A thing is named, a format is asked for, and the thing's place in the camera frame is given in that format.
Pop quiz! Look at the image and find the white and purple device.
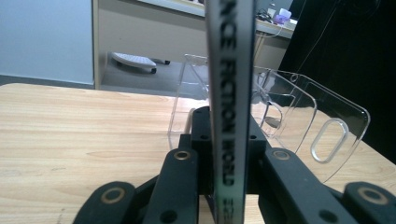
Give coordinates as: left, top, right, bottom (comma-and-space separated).
273, 7, 299, 26

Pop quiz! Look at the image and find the black curtain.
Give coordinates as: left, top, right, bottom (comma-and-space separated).
277, 0, 396, 165

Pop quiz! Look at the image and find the office chair base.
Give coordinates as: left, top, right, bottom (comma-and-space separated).
110, 51, 172, 75

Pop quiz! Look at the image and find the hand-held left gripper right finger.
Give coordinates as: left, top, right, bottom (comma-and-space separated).
247, 117, 269, 194

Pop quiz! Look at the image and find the white panel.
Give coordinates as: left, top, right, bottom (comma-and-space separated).
0, 0, 95, 86

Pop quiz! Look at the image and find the clear acrylic divided rack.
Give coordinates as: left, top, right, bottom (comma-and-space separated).
167, 53, 372, 184

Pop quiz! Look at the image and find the dark illustrated magazine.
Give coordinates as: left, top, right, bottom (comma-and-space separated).
204, 0, 259, 224

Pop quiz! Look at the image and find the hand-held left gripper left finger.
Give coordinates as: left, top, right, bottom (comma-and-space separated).
178, 105, 217, 196

